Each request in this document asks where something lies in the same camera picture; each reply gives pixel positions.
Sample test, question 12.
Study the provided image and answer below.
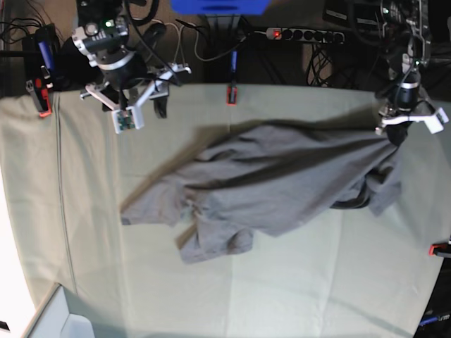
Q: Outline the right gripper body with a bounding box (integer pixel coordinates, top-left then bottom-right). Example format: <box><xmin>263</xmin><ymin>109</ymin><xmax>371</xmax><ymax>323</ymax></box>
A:
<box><xmin>100</xmin><ymin>52</ymin><xmax>147</xmax><ymax>90</ymax></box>

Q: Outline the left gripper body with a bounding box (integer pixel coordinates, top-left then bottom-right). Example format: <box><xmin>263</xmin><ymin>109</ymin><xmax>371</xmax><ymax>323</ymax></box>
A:
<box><xmin>385</xmin><ymin>75</ymin><xmax>421</xmax><ymax>113</ymax></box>

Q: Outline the grey t-shirt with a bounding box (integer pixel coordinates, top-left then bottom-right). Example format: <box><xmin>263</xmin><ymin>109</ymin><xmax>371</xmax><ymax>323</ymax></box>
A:
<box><xmin>121</xmin><ymin>122</ymin><xmax>401</xmax><ymax>263</ymax></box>

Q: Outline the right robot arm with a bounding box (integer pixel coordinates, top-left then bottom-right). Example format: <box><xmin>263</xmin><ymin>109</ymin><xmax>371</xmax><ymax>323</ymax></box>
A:
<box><xmin>71</xmin><ymin>1</ymin><xmax>178</xmax><ymax>130</ymax></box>

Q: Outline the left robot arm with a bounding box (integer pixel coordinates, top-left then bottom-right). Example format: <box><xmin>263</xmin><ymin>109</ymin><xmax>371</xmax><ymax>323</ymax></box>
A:
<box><xmin>377</xmin><ymin>1</ymin><xmax>434</xmax><ymax>146</ymax></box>

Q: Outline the red clamp at top centre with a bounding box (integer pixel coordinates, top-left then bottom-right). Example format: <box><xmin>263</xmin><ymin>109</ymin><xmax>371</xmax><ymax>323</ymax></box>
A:
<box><xmin>226</xmin><ymin>51</ymin><xmax>237</xmax><ymax>106</ymax></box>

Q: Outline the red clamp at left corner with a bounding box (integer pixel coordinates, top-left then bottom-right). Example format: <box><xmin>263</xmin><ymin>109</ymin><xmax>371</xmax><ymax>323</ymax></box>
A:
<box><xmin>22</xmin><ymin>25</ymin><xmax>56</xmax><ymax>118</ymax></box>

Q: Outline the blue box at top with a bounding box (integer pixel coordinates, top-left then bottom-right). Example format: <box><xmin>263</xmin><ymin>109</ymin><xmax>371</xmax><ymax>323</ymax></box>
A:
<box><xmin>171</xmin><ymin>0</ymin><xmax>270</xmax><ymax>15</ymax></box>

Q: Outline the black power strip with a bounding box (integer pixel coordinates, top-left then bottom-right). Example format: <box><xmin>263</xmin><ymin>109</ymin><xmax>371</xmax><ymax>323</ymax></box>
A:
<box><xmin>266</xmin><ymin>27</ymin><xmax>346</xmax><ymax>44</ymax></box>

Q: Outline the red clamp at right edge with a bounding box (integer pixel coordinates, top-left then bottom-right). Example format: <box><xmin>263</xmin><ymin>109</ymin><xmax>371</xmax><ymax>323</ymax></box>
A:
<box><xmin>428</xmin><ymin>242</ymin><xmax>451</xmax><ymax>258</ymax></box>

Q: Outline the white bin at bottom left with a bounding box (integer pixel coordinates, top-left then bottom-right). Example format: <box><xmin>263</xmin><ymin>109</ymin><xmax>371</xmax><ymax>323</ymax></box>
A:
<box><xmin>22</xmin><ymin>283</ymin><xmax>95</xmax><ymax>338</ymax></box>

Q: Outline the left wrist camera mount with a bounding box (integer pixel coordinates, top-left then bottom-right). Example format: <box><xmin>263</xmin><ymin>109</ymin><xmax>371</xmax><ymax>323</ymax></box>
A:
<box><xmin>375</xmin><ymin>100</ymin><xmax>450</xmax><ymax>135</ymax></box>

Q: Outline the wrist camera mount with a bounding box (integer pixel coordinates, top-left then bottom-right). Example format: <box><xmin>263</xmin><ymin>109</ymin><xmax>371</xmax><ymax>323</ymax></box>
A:
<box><xmin>80</xmin><ymin>63</ymin><xmax>192</xmax><ymax>134</ymax></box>
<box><xmin>375</xmin><ymin>100</ymin><xmax>450</xmax><ymax>135</ymax></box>

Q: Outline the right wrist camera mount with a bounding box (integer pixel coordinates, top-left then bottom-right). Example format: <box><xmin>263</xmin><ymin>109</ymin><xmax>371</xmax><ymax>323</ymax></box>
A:
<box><xmin>80</xmin><ymin>63</ymin><xmax>192</xmax><ymax>134</ymax></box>

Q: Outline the white cable on floor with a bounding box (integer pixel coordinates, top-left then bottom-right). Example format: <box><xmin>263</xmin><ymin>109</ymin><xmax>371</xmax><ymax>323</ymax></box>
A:
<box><xmin>172</xmin><ymin>20</ymin><xmax>247</xmax><ymax>73</ymax></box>

